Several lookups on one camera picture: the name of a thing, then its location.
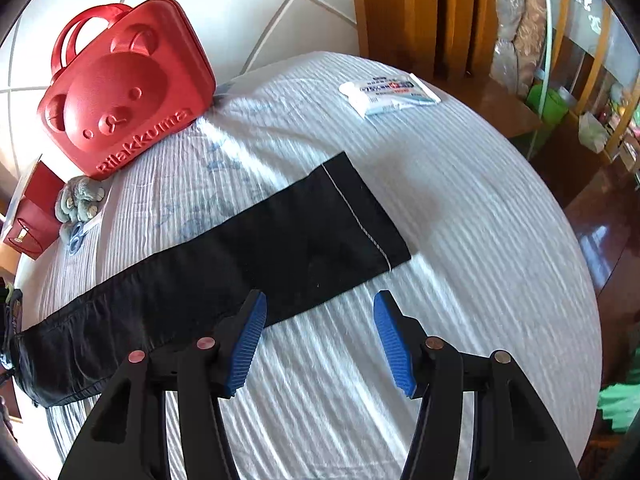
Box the striped white bed sheet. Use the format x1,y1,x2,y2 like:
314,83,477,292
18,53,602,479

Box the blue handled scissors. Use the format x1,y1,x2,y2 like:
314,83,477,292
67,217,100,255

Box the green mop handle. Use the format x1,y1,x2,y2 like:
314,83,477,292
529,0,557,156

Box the green plastic bag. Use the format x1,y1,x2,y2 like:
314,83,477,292
598,384,640,434

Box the grey plush toy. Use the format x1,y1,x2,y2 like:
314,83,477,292
54,176,106,224

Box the black jeans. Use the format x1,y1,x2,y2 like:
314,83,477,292
10,154,410,408

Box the white tissue pack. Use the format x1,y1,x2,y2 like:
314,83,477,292
338,74,440,118

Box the green bucket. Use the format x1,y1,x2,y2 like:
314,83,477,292
525,84,568,148

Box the red Bemega paper bag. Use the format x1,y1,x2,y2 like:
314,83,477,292
1,158,64,260

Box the wooden shelf unit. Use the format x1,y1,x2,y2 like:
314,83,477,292
551,0,639,176

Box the red bear suitcase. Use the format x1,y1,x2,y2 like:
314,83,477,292
38,0,216,180

